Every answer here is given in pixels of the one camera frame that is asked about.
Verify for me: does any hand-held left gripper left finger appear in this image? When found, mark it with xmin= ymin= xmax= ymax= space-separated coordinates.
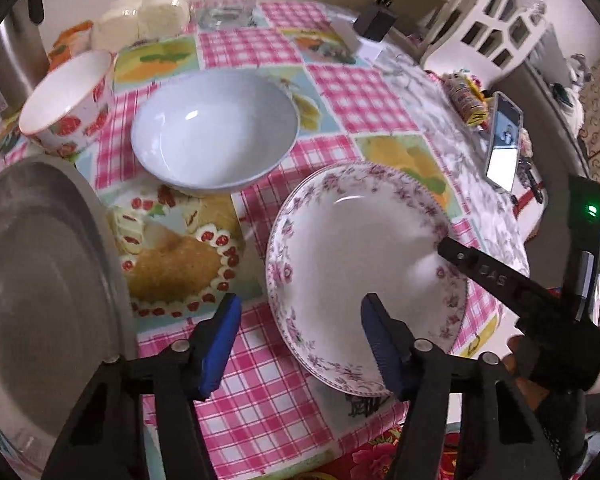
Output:
xmin=42 ymin=292 xmax=243 ymax=480

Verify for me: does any large white bowl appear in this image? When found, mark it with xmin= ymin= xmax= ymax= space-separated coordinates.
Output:
xmin=131 ymin=69 xmax=301 ymax=197

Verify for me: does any pink floral plate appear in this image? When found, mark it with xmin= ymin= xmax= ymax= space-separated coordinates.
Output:
xmin=265 ymin=162 xmax=470 ymax=398

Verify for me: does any red floral cloth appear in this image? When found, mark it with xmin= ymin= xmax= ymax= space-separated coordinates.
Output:
xmin=300 ymin=430 xmax=461 ymax=480

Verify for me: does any orange snack packet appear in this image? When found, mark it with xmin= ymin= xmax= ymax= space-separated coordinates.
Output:
xmin=47 ymin=20 xmax=96 ymax=71

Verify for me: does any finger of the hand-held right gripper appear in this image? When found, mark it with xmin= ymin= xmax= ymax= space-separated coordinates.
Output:
xmin=437 ymin=236 xmax=551 ymax=317

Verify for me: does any colourful candy packet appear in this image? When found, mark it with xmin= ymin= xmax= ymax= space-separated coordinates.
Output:
xmin=442 ymin=72 xmax=488 ymax=128

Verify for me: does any smartphone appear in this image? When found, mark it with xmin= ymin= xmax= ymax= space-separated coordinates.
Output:
xmin=485 ymin=91 xmax=525 ymax=193

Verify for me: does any white lattice rack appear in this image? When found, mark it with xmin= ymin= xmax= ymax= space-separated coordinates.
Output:
xmin=420 ymin=0 xmax=563 ymax=81

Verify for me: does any steel round pan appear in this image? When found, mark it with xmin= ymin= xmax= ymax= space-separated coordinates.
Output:
xmin=0 ymin=155 xmax=141 ymax=461

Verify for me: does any white power strip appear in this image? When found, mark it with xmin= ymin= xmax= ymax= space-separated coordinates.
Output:
xmin=330 ymin=16 xmax=382 ymax=63

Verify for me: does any steel thermos jug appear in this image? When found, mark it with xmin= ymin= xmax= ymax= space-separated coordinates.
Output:
xmin=0 ymin=0 xmax=48 ymax=111

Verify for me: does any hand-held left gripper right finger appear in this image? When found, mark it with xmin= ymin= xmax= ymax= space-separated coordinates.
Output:
xmin=360 ymin=292 xmax=563 ymax=480

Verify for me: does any pink checked tablecloth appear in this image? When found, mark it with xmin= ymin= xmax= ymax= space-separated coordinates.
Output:
xmin=0 ymin=0 xmax=548 ymax=480

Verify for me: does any black power adapter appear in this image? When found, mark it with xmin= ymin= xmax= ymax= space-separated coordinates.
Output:
xmin=354 ymin=2 xmax=398 ymax=42

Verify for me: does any strawberry print bowl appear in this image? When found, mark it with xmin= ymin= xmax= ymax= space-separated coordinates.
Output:
xmin=19 ymin=50 xmax=116 ymax=158

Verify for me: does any pack of white buns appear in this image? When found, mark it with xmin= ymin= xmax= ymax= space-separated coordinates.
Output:
xmin=90 ymin=0 xmax=193 ymax=53

